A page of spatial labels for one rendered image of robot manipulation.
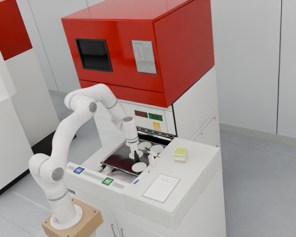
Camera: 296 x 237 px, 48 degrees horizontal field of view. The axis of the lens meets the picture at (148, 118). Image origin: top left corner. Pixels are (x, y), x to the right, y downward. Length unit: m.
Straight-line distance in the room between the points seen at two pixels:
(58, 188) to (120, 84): 0.88
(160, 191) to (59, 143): 0.63
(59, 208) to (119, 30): 1.12
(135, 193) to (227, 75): 2.11
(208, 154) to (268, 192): 1.26
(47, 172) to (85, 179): 0.49
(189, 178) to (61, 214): 0.76
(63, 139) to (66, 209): 0.41
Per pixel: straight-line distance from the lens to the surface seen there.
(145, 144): 2.47
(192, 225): 2.14
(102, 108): 2.73
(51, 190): 1.89
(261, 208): 3.18
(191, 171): 2.07
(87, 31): 2.38
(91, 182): 2.17
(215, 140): 3.05
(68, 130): 1.82
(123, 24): 2.14
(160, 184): 2.00
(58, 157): 1.79
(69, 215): 2.00
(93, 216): 2.01
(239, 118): 3.95
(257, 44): 3.48
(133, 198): 1.97
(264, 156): 3.73
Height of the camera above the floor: 2.30
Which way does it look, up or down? 30 degrees down
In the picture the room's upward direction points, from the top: 11 degrees counter-clockwise
